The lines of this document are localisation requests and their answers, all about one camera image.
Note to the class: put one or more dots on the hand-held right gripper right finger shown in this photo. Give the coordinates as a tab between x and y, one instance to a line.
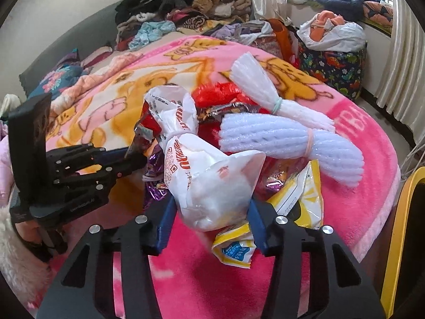
257	227

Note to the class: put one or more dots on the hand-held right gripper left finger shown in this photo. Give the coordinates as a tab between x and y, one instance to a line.
166	221

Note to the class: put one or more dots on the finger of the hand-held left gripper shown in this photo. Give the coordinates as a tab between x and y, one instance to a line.
113	155
126	170

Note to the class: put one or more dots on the purple foil wrapper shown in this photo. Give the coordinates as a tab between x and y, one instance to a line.
154	189

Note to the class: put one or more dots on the red silver foil wrapper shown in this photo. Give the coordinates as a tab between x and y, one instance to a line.
146	126

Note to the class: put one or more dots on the white printed plastic bag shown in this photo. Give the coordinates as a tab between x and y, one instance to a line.
206	186

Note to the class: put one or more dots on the white foam net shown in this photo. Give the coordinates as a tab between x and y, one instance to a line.
252	83
265	133

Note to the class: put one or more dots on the red plastic bag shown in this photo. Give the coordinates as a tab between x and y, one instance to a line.
215	91

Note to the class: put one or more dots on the yellow bin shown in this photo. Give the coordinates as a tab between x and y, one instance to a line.
398	239

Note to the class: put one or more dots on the white fluffy cloth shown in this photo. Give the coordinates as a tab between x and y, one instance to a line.
16	256

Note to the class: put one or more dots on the pink printed blanket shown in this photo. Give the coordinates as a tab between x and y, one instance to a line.
348	212

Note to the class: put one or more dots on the blue floral bedding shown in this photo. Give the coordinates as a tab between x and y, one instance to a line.
56	79

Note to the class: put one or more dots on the grey headboard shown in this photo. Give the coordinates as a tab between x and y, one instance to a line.
66	46

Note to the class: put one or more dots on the dark silver foil wrapper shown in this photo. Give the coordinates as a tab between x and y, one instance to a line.
229	109

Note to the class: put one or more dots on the light blue cloth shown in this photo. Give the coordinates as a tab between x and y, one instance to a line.
149	33

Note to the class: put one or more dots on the white foam net, green band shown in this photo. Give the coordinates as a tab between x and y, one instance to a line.
252	83

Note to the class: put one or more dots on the pile of clothes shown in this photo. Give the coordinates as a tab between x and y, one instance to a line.
199	3

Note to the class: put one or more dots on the dinosaur print bag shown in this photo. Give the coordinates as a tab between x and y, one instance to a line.
332	66

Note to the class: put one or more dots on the floral patterned cloth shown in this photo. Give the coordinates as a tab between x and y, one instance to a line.
265	45

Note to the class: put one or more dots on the orange bag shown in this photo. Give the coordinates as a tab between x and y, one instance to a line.
285	40

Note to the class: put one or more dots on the white bag with clothes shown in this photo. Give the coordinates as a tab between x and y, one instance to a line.
342	38

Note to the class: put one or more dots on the clothes on window sill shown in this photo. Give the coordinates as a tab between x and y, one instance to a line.
338	0

